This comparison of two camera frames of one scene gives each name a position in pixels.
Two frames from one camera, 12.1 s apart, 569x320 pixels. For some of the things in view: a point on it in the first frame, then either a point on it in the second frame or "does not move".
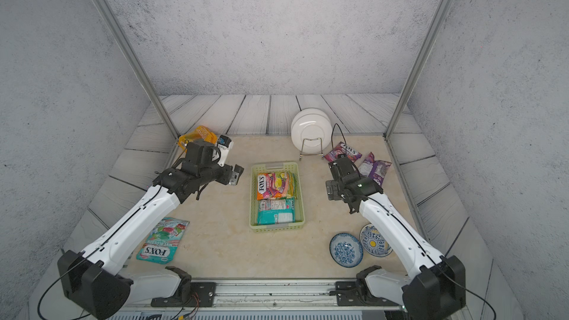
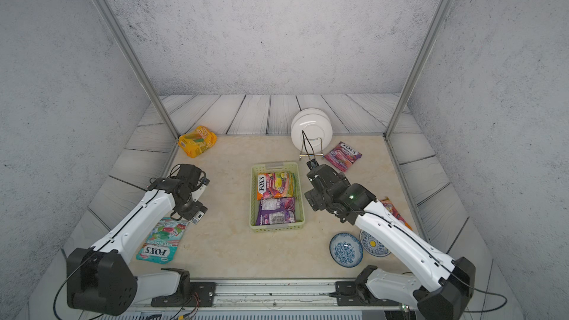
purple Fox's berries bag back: [373, 169] to [276, 210]
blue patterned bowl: [346, 250] does not move
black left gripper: [227, 178] to [198, 207]
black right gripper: [333, 189] to [313, 199]
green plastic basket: [275, 167] does not move
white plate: [312, 130] does not move
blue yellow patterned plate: [372, 242] does not move
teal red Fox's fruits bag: [162, 244] does not move
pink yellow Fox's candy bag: [275, 185] does not move
